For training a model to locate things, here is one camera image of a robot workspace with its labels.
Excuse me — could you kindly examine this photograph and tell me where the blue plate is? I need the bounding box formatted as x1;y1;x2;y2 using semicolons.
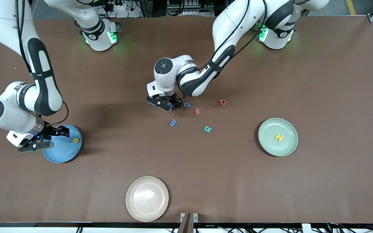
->
42;125;83;163

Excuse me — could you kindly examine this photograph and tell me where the table cover sheet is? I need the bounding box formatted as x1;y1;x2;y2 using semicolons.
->
0;16;373;224

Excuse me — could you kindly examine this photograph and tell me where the white power strip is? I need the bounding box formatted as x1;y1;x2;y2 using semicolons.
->
107;0;127;12

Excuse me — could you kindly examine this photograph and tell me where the background electronics rack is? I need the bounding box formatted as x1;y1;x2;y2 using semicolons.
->
166;0;215;17

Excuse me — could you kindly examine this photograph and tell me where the pale green plate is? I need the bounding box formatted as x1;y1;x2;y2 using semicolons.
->
258;117;299;157

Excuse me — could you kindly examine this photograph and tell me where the beige plate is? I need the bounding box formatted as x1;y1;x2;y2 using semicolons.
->
126;176;169;222

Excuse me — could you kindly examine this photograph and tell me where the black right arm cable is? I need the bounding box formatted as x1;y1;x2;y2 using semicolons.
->
46;100;69;127

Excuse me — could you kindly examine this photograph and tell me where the black table edge rail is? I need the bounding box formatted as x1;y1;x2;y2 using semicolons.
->
0;222;373;233

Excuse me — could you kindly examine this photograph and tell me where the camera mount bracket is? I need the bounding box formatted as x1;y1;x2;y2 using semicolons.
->
177;213;198;233

